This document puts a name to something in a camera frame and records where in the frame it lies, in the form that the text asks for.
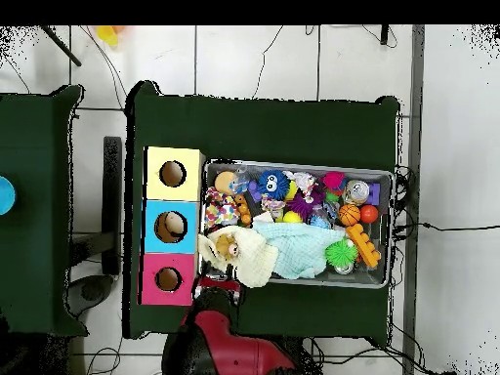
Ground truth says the brown plush toy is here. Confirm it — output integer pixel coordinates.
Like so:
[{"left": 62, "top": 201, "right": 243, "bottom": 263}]
[{"left": 214, "top": 232, "right": 240, "bottom": 259}]

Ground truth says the cream muslin cloth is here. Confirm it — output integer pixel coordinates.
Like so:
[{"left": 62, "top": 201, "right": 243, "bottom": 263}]
[{"left": 197, "top": 225, "right": 279, "bottom": 289}]

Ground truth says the wooden box with three holes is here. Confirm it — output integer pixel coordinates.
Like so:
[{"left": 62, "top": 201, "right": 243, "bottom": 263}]
[{"left": 138, "top": 146, "right": 206, "bottom": 307}]

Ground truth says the crumpled polka dot paper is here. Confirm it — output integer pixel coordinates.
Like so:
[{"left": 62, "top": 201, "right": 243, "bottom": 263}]
[{"left": 203, "top": 186, "right": 240, "bottom": 229}]

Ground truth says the mint green muslin cloth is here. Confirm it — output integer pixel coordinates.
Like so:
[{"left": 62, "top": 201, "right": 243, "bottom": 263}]
[{"left": 252, "top": 220, "right": 347, "bottom": 280}]

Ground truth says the round orange sponge disc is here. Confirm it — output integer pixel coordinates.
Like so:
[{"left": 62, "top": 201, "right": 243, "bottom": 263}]
[{"left": 213, "top": 170, "right": 237, "bottom": 195}]

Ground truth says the blue spiky ball with eyes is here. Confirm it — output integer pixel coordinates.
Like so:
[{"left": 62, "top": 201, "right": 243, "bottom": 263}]
[{"left": 256, "top": 168, "right": 291, "bottom": 197}]

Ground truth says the green spiky rubber ball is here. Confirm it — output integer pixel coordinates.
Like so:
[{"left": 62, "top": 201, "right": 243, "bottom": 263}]
[{"left": 324, "top": 237, "right": 359, "bottom": 270}]

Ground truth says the small orange basketball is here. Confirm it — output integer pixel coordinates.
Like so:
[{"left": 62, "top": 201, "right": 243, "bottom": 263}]
[{"left": 338, "top": 204, "right": 361, "bottom": 228}]

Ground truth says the orange toy building brick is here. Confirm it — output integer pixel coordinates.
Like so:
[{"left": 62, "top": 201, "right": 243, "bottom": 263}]
[{"left": 344, "top": 223, "right": 382, "bottom": 270}]

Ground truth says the pink spiky rubber ball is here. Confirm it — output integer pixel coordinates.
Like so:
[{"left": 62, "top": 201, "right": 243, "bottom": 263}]
[{"left": 320, "top": 170, "right": 348, "bottom": 192}]

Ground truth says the dark green tablecloth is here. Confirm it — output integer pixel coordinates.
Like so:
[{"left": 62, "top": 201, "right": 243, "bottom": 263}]
[{"left": 122, "top": 80, "right": 401, "bottom": 349}]

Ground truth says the smooth orange-red ball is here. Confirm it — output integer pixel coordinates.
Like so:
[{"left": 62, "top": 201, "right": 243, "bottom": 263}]
[{"left": 358, "top": 204, "right": 380, "bottom": 225}]

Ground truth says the light blue bowl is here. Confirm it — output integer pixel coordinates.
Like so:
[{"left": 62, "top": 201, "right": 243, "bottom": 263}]
[{"left": 0, "top": 175, "right": 17, "bottom": 216}]

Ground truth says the dark green side table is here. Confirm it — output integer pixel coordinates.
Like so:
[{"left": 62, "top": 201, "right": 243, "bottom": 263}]
[{"left": 0, "top": 84, "right": 89, "bottom": 337}]

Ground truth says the yellow plastic toy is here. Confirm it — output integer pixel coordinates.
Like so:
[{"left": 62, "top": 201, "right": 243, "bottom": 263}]
[{"left": 95, "top": 25, "right": 128, "bottom": 48}]

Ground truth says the black rod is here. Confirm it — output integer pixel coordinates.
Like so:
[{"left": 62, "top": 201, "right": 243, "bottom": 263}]
[{"left": 38, "top": 25, "right": 83, "bottom": 67}]

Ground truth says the shallow wire mesh bin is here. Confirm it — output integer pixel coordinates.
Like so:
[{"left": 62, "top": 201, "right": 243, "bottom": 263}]
[{"left": 197, "top": 157, "right": 396, "bottom": 289}]

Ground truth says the thin black floor cable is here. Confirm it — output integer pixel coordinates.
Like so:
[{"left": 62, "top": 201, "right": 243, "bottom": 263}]
[
  {"left": 251, "top": 25, "right": 285, "bottom": 100},
  {"left": 392, "top": 221, "right": 500, "bottom": 232}
]

